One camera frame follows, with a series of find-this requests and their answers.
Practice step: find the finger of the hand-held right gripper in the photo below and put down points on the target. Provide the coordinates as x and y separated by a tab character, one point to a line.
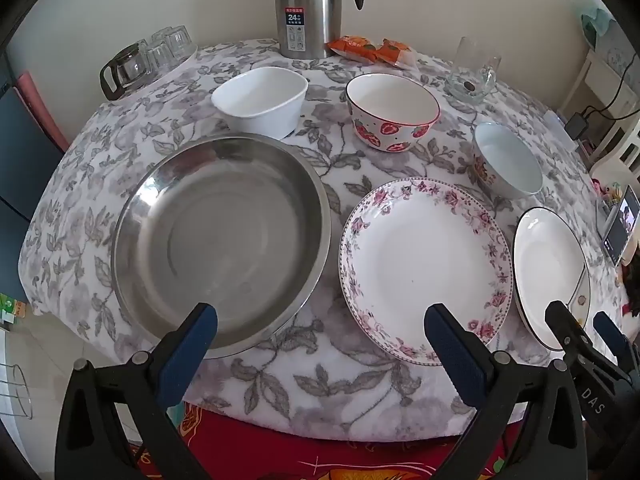
567	330
612	337

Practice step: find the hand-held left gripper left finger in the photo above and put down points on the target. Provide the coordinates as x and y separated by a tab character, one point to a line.
192	340

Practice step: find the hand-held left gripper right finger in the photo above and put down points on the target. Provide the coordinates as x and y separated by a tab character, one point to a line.
455	355

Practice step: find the black rimmed white plate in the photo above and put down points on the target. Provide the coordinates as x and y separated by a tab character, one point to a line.
547	260

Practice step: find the floral rimmed white plate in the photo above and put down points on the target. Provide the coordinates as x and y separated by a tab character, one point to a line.
425	260

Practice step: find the stainless steel basin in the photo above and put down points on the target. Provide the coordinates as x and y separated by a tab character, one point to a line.
215	240

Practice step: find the pale blue ceramic bowl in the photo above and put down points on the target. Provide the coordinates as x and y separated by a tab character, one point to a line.
510	155

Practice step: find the white square bowl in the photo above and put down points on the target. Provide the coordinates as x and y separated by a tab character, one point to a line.
260	95

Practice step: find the strawberry print bowl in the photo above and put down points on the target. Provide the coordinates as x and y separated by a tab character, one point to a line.
390	105

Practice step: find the smartphone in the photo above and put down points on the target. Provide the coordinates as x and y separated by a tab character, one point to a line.
622	225

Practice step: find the grey floral tablecloth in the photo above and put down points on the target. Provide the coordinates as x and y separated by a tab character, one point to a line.
300	390

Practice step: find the pink toy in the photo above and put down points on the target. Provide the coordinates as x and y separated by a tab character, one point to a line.
605	190

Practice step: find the red printed cloth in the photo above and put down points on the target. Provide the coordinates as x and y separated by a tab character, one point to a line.
300	455

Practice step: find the green and white carton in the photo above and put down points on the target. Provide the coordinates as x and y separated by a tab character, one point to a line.
12	307

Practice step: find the black charger adapter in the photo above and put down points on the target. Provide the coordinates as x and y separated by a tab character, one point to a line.
577	125

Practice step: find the white power strip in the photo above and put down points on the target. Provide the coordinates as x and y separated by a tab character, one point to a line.
556	120

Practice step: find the blue cabinet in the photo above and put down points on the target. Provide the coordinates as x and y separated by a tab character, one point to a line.
25	160

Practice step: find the white wooden furniture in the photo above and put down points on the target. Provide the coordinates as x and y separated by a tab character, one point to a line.
600	75

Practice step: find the glass cups in holder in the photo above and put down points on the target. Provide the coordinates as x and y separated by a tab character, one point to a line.
127	67

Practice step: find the pink board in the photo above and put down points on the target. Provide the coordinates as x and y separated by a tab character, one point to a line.
40	105

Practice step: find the small glass cup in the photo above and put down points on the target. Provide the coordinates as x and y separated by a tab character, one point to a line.
182	40
160	39
159	59

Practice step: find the clear glass mug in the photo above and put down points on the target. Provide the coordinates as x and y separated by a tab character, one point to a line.
470	60

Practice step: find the teal cloth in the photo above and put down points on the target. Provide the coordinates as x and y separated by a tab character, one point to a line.
597	25

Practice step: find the orange snack packet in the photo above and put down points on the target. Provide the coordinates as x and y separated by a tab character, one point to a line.
395	52
352	47

